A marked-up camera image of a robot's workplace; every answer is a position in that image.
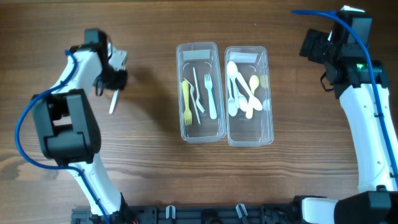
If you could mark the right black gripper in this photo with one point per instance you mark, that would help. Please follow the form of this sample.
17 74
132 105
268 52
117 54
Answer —
319 40

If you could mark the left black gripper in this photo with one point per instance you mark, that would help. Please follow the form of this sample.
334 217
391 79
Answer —
120 82

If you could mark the white plastic fork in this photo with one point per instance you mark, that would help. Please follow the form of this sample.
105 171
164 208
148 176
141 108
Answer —
191 89
116 96
197 101

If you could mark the yellow plastic spoon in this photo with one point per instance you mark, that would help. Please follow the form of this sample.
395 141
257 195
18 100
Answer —
253 103

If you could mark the yellow plastic fork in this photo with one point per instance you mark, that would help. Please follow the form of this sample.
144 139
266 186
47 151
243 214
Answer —
187 114

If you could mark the white plastic spoon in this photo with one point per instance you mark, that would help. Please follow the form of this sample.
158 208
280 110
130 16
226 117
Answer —
240 101
246 87
232 72

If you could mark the light blue plastic fork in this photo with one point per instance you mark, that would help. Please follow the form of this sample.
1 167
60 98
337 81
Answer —
209 86

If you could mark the clear plastic container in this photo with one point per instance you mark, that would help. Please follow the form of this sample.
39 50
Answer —
257 131
204 57

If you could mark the white spoon crossing yellow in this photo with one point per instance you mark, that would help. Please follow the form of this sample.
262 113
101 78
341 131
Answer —
232 110

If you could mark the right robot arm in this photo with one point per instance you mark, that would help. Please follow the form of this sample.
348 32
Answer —
361 85

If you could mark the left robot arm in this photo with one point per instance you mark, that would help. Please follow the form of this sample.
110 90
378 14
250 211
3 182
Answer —
67 129

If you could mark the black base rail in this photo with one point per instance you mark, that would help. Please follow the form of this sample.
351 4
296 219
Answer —
241 213

